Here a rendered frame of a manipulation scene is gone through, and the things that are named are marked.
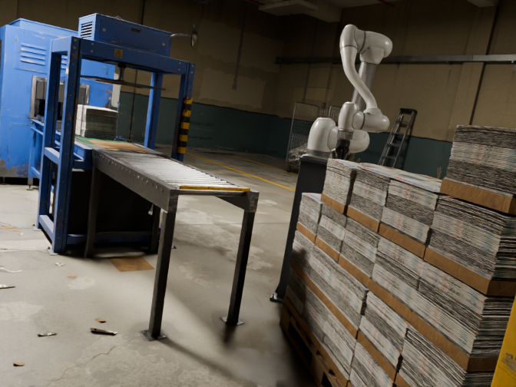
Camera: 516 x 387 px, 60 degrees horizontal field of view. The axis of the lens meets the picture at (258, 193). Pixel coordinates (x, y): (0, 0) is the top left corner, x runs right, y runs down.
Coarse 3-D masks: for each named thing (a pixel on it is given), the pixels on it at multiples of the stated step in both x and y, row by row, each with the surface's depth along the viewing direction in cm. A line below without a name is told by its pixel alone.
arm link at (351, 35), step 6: (348, 30) 270; (354, 30) 271; (360, 30) 271; (342, 36) 271; (348, 36) 269; (354, 36) 269; (360, 36) 269; (342, 42) 269; (348, 42) 267; (354, 42) 268; (360, 42) 269; (360, 48) 272
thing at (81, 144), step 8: (80, 144) 339; (88, 144) 342; (96, 144) 349; (136, 144) 400; (80, 152) 333; (88, 152) 323; (128, 152) 340; (136, 152) 345; (144, 152) 350; (152, 152) 358; (88, 160) 324
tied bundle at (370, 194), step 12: (360, 180) 196; (372, 180) 186; (384, 180) 178; (360, 192) 196; (372, 192) 186; (384, 192) 177; (360, 204) 194; (372, 204) 184; (384, 204) 176; (372, 216) 183
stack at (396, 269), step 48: (336, 240) 212; (384, 240) 174; (288, 288) 266; (336, 288) 205; (384, 288) 169; (288, 336) 256; (336, 336) 201; (384, 336) 166; (336, 384) 197; (384, 384) 163
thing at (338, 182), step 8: (328, 160) 228; (336, 160) 219; (344, 160) 225; (328, 168) 227; (336, 168) 217; (344, 168) 209; (352, 168) 202; (360, 168) 203; (328, 176) 227; (336, 176) 217; (344, 176) 209; (352, 176) 202; (328, 184) 226; (336, 184) 217; (344, 184) 208; (352, 184) 204; (328, 192) 226; (336, 192) 216; (344, 192) 208; (336, 200) 214; (344, 200) 207
